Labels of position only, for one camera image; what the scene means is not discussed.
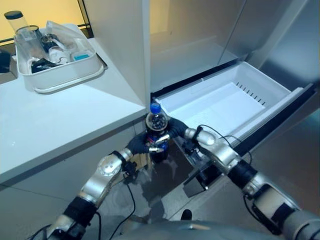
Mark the stainless steel refrigerator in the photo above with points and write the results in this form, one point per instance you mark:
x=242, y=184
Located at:
x=120, y=37

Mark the cola bottle blue cap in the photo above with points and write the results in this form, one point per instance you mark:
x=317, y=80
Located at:
x=156, y=125

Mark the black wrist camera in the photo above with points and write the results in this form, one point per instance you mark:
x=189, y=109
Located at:
x=130, y=168
x=192, y=151

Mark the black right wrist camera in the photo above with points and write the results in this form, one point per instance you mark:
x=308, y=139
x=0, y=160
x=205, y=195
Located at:
x=192, y=151

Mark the stainless refrigerator door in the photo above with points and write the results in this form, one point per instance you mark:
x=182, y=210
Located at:
x=275, y=30

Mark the black flat item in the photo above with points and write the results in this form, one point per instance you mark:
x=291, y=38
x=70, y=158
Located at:
x=41, y=66

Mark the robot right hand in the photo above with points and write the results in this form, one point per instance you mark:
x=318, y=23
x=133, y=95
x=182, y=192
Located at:
x=177, y=127

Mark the black object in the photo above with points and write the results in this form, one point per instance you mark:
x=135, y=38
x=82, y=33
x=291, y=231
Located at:
x=4, y=61

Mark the clear cup black rim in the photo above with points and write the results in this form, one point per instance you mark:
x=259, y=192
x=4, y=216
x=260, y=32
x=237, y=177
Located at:
x=26, y=40

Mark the clear jar black lid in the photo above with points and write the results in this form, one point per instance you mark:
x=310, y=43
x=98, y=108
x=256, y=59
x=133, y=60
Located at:
x=16, y=21

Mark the robot left arm silver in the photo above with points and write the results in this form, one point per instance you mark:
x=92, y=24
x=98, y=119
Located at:
x=105, y=170

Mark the clear plastic bag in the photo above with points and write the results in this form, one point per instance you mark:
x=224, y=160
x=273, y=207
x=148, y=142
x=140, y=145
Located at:
x=67, y=32

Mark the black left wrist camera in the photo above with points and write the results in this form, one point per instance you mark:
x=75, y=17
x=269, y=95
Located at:
x=130, y=168

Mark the dark robot foot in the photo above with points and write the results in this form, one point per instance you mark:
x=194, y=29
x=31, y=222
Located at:
x=186, y=215

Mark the white box blue label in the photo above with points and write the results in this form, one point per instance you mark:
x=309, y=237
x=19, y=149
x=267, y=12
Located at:
x=81, y=57

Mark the white freezer drawer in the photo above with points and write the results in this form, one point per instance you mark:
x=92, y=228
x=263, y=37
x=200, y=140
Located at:
x=225, y=100

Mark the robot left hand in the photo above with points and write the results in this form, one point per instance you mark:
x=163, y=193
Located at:
x=137, y=145

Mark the robot right arm silver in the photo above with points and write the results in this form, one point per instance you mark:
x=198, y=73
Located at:
x=225, y=152

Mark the white plastic tray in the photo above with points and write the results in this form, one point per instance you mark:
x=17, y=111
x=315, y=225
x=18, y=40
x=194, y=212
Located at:
x=62, y=75

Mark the white counter cabinet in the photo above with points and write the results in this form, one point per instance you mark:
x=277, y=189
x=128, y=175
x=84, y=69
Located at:
x=50, y=112

